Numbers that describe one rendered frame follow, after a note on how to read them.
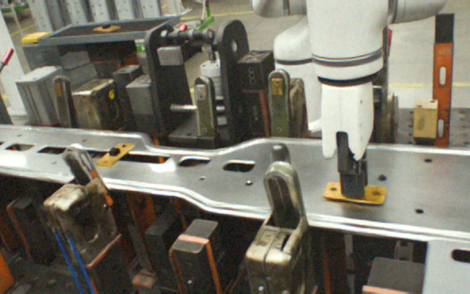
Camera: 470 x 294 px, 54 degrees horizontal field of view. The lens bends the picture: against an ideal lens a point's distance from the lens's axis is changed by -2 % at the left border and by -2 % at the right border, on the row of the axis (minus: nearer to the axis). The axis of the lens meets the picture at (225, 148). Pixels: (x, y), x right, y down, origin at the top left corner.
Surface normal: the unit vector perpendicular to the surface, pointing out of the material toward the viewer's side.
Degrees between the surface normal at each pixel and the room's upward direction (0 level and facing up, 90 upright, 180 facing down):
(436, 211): 0
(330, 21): 90
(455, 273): 0
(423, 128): 90
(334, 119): 87
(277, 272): 90
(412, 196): 0
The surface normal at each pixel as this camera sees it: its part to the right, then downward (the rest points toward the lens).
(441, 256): -0.17, -0.87
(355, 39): 0.04, 0.46
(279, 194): -0.37, 0.66
